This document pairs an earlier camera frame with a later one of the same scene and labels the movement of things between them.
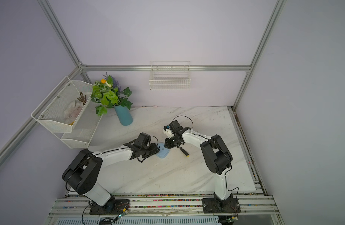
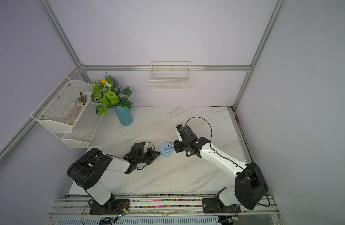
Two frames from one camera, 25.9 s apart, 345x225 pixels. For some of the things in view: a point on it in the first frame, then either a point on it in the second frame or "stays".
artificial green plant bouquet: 107,93 stays
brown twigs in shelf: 82,98 stays
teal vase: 124,115 stays
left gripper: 155,149 -> 153,156
